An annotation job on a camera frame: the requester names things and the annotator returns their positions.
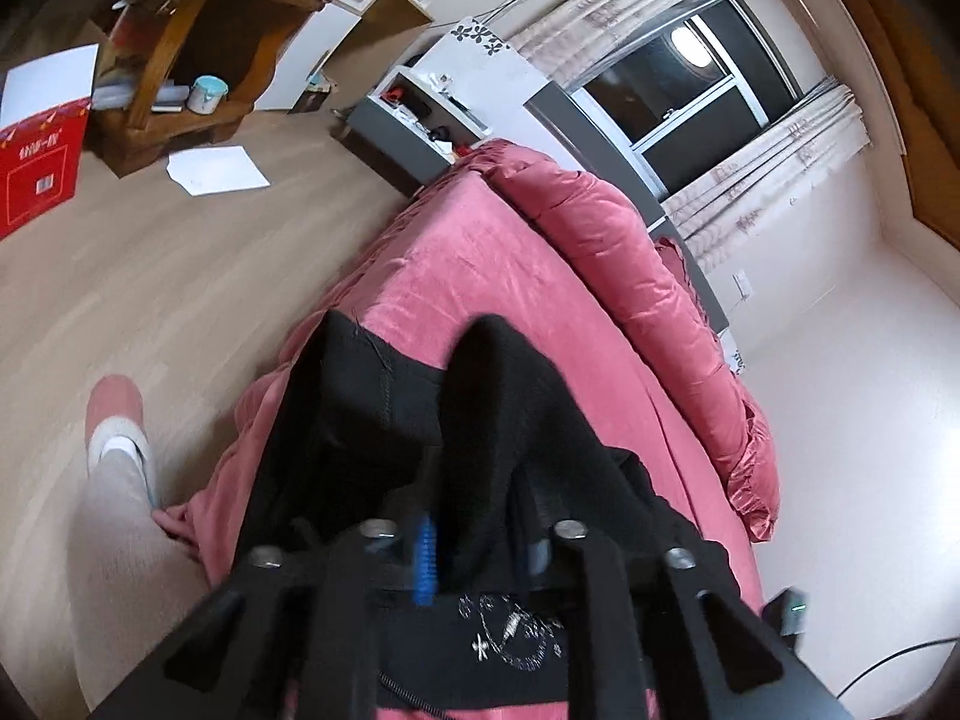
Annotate black pants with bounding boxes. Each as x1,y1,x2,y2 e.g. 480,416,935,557
238,312,736,718

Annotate person's leg beige trousers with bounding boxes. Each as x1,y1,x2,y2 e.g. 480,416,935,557
67,416,210,707

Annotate pink folded duvet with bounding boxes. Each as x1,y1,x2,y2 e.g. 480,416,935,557
462,140,781,543

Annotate pink bed sheet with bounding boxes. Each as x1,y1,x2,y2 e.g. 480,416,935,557
107,163,786,718

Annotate pink ruffled pillow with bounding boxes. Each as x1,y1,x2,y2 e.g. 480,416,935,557
654,236,711,327

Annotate pink slipper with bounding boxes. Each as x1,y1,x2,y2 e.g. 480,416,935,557
85,374,158,505

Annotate white paper on floor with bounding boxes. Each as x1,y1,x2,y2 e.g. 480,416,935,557
166,146,270,197

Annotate grey bed headboard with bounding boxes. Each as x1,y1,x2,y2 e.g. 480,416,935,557
524,82,729,333

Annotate white grey nightstand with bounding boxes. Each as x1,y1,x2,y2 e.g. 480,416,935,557
344,16,554,185

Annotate dark window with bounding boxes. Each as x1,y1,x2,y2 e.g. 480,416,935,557
573,0,800,200

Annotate right patterned curtain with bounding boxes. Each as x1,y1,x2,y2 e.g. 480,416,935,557
664,76,871,273

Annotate small teal white pot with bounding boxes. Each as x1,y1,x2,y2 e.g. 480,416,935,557
185,75,229,115

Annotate white cabinet wooden desk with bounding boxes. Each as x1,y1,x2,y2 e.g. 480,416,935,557
254,0,434,110

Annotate brown wooden shelf table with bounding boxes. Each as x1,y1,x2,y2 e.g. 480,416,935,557
89,0,325,177

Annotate red cardboard box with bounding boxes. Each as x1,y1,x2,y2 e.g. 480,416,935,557
0,44,99,238

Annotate wall power socket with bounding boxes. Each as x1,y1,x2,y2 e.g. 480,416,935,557
732,270,755,301

